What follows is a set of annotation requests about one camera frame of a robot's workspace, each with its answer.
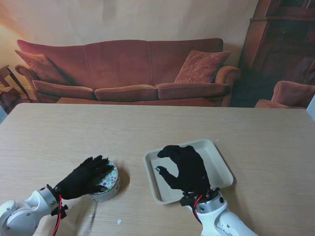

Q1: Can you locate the red brown armchair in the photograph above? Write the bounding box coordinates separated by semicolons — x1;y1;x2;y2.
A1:
255;80;315;109

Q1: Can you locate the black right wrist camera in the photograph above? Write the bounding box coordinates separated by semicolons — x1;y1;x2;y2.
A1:
179;193;197;207

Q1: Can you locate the plain red brown sofa cushion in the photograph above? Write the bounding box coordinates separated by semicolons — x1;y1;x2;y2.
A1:
15;50;66;83

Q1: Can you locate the red right wrist cable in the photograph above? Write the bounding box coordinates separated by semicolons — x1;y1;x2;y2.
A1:
193;194;204;220

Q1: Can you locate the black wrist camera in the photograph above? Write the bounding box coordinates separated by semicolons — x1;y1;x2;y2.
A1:
50;204;68;219
179;193;197;207

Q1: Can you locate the beige rectangular tray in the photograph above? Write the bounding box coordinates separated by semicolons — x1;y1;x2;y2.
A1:
143;138;234;205

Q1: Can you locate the red wrist cable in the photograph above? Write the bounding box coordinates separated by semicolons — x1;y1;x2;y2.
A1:
193;194;204;220
53;194;63;236

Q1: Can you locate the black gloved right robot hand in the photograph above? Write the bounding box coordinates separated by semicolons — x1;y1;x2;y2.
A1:
155;145;211;194

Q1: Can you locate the dark wooden cabinet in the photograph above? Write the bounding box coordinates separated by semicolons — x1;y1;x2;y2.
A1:
242;0;315;82

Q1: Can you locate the patterned orange sofa cushion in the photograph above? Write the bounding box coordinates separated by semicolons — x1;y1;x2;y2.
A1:
174;51;231;84

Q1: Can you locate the wooden side chair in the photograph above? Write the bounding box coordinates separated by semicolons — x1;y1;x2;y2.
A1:
0;64;32;104

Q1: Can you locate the polka dot round box lid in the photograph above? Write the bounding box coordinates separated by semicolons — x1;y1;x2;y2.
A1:
87;161;119;195

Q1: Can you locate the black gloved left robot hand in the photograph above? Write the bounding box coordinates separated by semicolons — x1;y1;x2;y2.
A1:
55;154;114;200

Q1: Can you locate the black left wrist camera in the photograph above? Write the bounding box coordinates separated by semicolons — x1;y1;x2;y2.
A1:
50;204;68;219

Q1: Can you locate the red brown three-seat sofa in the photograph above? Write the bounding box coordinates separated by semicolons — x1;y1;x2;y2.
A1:
15;38;241;107

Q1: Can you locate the round polka dot cookie box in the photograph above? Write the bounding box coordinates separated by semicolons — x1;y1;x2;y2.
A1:
87;177;122;203

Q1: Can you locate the red left wrist cable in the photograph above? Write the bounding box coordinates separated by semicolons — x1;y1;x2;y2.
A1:
53;194;63;236

